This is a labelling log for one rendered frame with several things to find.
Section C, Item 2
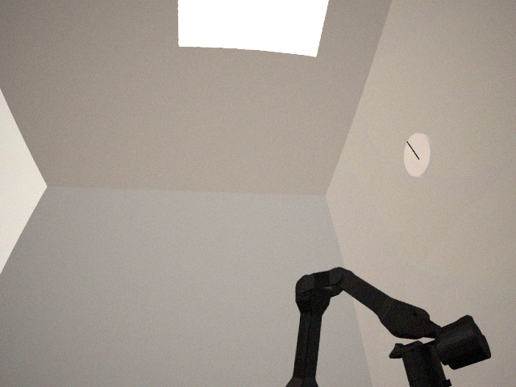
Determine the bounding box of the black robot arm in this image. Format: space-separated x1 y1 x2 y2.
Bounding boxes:
286 267 491 387

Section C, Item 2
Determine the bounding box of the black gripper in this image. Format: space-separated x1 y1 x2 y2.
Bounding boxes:
409 373 452 387

